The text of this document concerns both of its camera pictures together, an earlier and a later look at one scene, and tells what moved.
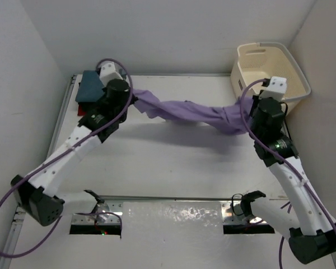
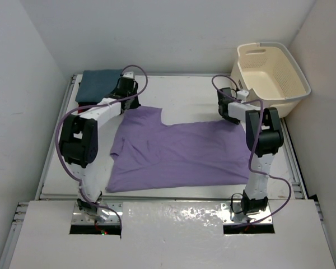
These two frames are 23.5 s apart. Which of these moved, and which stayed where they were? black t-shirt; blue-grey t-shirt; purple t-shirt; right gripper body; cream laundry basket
Moved: right gripper body; purple t-shirt
Stayed: blue-grey t-shirt; black t-shirt; cream laundry basket
